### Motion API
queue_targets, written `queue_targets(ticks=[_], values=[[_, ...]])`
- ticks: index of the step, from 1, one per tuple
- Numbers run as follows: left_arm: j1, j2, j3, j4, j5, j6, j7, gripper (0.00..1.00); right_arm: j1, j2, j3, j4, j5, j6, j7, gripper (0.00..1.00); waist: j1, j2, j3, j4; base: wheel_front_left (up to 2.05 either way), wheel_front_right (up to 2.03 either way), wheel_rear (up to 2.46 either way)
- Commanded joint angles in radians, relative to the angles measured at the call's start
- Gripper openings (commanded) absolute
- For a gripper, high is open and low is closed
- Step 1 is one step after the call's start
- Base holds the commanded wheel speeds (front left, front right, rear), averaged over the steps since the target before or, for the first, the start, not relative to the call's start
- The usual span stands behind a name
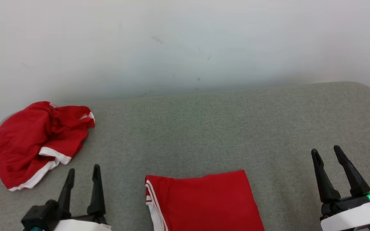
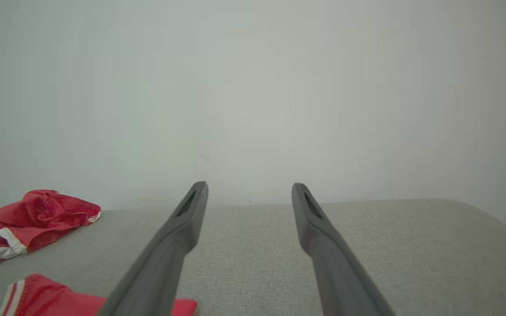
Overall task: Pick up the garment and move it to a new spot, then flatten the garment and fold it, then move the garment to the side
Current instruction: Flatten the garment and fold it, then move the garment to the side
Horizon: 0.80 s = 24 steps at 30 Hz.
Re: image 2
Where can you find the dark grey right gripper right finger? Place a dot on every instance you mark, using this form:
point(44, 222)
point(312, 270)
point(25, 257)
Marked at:
point(341, 272)

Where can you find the red and white basketball jersey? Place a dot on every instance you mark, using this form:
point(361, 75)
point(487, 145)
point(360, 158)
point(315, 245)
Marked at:
point(55, 298)

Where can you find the red shorts with white stripes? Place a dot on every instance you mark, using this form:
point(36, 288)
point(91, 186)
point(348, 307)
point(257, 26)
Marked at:
point(46, 215)

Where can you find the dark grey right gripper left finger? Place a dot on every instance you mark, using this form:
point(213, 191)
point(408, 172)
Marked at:
point(165, 263)

